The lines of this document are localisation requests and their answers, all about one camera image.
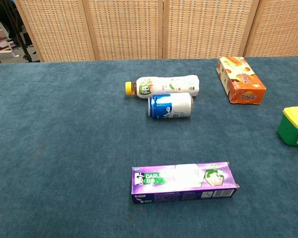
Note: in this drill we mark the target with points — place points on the green tub with yellow lid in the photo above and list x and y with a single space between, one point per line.
293 129

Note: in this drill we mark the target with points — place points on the blue and white can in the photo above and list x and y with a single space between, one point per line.
171 106

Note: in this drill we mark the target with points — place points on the white bottle with yellow cap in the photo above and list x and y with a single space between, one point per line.
164 86

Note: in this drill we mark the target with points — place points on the purple toothpaste box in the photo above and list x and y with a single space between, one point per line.
181 181

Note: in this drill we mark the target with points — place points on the wooden rattan folding screen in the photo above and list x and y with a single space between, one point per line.
149 28

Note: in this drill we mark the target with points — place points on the orange snack box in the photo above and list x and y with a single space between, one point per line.
243 81

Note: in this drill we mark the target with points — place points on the black tripod stand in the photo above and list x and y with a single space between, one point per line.
18 32

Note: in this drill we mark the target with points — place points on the white shelf with clutter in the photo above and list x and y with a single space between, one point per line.
1 42

